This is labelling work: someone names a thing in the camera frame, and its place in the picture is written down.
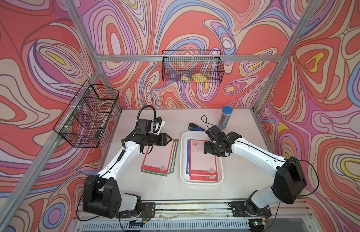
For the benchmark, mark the yellow sticky note small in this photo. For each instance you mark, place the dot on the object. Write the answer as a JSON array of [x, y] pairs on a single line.
[[186, 79]]

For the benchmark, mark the blue black stapler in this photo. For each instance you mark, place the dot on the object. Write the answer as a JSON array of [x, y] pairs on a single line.
[[194, 127]]

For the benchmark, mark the blue bordered stationery sheet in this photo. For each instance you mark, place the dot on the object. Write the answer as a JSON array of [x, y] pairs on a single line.
[[188, 157]]

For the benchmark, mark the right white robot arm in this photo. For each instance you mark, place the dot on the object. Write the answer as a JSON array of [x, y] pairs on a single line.
[[289, 179]]

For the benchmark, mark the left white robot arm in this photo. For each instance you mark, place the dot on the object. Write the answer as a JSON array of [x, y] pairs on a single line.
[[101, 194]]

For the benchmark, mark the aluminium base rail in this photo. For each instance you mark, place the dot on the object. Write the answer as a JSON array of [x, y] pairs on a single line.
[[203, 216]]

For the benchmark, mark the black wire basket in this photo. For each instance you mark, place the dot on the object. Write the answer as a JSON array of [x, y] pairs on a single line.
[[187, 62], [85, 120]]

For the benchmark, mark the blue lid pen tube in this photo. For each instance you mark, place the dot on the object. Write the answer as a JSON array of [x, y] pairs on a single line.
[[224, 118]]

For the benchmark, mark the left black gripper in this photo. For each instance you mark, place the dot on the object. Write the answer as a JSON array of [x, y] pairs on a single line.
[[162, 137]]

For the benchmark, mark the green floral stationery sheet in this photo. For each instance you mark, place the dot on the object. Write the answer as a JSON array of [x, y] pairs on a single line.
[[174, 156], [154, 173]]

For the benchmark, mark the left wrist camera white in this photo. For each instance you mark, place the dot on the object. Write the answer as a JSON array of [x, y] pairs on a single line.
[[158, 125]]

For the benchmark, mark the back black wire basket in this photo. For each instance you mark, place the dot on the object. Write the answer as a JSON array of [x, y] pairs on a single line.
[[187, 62]]

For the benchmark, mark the yellow sticky note large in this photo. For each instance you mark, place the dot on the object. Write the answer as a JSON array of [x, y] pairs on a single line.
[[199, 78]]

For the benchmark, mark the left black wire basket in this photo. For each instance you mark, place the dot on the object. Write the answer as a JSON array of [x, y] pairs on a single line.
[[85, 120]]

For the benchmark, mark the white plastic storage tray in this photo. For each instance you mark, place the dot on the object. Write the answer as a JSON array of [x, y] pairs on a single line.
[[196, 135]]

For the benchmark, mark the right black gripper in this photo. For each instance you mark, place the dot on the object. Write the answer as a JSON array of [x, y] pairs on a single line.
[[207, 149]]

